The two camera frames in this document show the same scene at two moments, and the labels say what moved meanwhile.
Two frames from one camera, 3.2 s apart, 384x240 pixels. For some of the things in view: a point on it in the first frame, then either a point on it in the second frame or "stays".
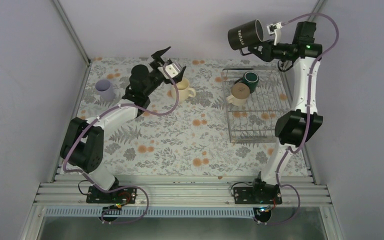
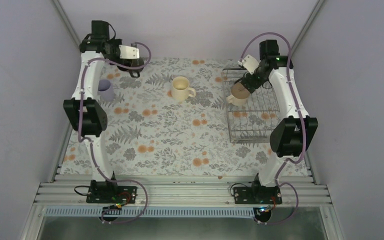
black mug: (240, 37) → (132, 62)
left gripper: (157, 56) → (117, 40)
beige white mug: (240, 92) stays
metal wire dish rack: (255, 121) stays
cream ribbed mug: (184, 91) stays
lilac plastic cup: (105, 90) stays
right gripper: (266, 54) → (255, 84)
